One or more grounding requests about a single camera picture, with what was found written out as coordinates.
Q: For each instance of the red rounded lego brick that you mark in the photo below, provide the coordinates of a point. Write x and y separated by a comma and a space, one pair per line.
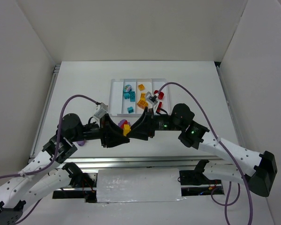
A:
160, 95

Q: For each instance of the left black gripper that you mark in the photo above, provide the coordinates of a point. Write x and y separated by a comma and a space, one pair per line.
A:
103, 131

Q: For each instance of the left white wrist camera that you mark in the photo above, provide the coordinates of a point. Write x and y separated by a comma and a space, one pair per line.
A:
100, 111

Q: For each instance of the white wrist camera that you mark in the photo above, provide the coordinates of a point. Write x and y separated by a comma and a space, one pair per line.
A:
153, 103
100, 111

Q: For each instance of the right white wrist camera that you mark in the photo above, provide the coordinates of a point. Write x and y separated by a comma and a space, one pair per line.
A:
153, 103

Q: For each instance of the white foam board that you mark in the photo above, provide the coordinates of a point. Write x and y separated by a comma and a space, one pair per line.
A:
138, 186

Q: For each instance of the white divided sorting tray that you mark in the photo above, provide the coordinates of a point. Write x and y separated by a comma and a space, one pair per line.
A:
117, 106

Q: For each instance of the yellow square lego brick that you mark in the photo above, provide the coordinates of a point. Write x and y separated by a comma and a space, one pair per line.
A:
141, 87

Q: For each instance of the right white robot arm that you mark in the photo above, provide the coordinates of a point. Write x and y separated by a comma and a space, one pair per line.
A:
257, 170

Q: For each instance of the purple rounded lego brick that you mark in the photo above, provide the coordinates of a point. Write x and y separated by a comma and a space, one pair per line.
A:
81, 143

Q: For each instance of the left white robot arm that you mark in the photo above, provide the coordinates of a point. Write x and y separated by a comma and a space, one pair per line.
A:
49, 170

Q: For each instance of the aluminium frame rail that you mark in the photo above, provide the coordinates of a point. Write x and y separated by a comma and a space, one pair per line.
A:
89, 164

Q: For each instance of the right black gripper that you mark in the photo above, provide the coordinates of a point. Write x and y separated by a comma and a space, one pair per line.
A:
150, 124

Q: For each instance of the purple and red lego stack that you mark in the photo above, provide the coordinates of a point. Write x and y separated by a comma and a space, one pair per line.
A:
122, 124

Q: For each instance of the yellow butterfly lego brick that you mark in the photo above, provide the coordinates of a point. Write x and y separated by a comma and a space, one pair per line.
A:
142, 104

